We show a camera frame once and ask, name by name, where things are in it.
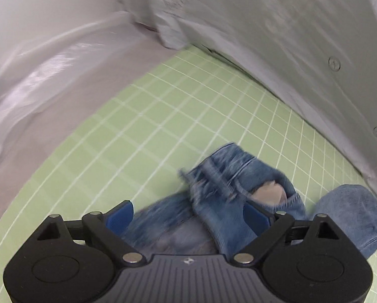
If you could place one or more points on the grey button shirt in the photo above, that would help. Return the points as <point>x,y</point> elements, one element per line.
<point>270,38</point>

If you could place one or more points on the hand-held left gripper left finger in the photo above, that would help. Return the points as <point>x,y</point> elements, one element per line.
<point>120,215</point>

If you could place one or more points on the ripped blue denim jeans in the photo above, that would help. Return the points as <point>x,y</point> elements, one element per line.
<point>220,195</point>

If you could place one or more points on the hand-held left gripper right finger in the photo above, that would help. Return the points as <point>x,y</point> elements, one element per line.
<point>254,215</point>

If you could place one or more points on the grey plastic sheet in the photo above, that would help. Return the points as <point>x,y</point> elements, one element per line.
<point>49,82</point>

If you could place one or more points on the light blue cloth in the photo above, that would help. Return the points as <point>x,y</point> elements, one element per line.
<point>352,214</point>

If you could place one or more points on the green grid cutting mat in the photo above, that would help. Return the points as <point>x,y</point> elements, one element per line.
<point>163,123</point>

